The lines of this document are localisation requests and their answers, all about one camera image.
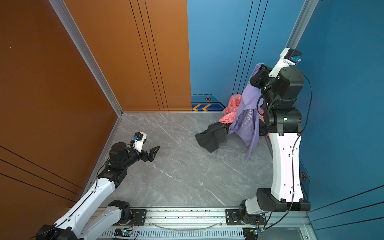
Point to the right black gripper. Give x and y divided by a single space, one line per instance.
262 74

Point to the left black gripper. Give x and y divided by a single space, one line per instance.
151 154

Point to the purple cloth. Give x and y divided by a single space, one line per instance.
246 123

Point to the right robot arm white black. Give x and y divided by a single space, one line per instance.
285 126

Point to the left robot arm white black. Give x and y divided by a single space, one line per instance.
76 223

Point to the pink patterned cloth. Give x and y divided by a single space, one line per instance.
233 106

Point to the black denim garment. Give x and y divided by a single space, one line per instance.
218 133

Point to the left green circuit board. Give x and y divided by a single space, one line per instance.
123 233

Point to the right small circuit board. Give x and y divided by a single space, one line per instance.
257 230

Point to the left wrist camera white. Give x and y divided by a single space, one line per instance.
138 140

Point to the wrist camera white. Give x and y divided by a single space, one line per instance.
288 57
138 140

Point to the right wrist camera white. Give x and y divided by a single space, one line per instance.
288 57

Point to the right aluminium corner post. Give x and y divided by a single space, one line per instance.
301 23

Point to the aluminium corner post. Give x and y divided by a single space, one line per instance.
75 34
301 23

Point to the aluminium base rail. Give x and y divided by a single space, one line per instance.
205 223

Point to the left aluminium corner post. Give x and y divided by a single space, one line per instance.
75 34

